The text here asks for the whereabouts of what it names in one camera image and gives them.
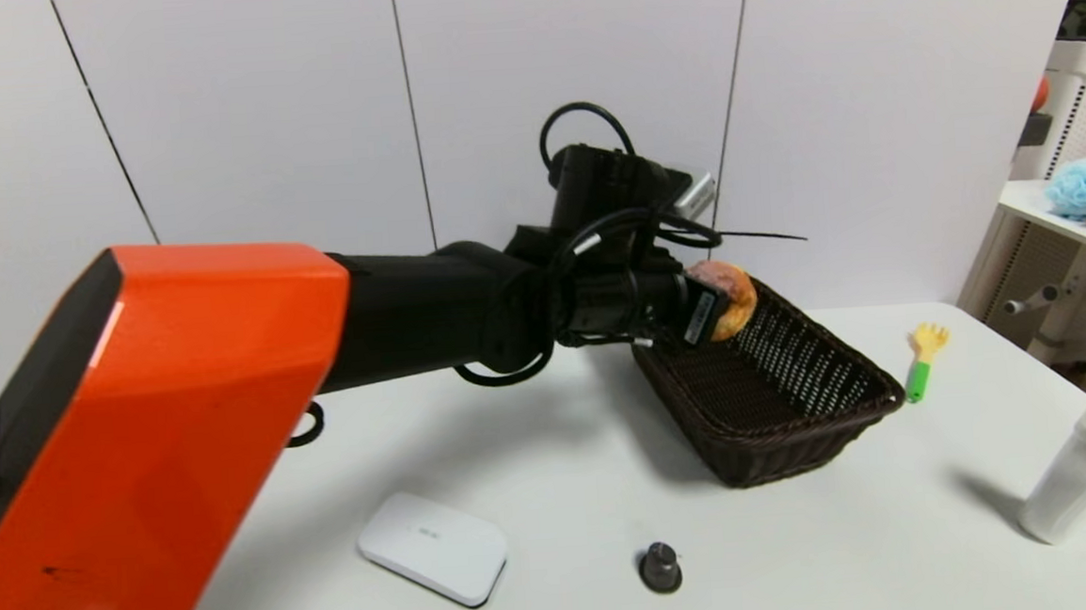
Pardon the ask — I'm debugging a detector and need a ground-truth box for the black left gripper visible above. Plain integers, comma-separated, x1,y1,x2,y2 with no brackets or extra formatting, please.
629,265,733,350

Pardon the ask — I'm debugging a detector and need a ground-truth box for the small dark grey knob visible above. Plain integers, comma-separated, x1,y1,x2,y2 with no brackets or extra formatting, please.
637,540,685,595

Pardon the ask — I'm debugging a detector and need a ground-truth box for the dark brown woven basket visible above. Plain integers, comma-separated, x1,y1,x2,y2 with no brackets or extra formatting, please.
629,265,912,495

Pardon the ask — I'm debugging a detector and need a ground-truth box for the flat white rectangular box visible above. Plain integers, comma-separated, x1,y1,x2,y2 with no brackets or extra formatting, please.
355,485,512,610

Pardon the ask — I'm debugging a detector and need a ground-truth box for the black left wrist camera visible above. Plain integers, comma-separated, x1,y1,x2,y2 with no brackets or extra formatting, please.
544,136,721,245

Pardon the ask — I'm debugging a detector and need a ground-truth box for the white side table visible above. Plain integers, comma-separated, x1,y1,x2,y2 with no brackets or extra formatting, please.
950,177,1086,377

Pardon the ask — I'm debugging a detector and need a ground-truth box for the clear plastic bottle silver cap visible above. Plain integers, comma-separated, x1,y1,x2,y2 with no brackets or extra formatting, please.
1010,386,1086,548

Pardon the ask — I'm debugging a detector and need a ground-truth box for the yellow green toy fork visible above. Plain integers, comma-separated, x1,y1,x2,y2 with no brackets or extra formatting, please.
901,321,954,405

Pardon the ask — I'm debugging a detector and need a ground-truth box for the round brown bread bun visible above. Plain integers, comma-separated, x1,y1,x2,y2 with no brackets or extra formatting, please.
686,256,761,344

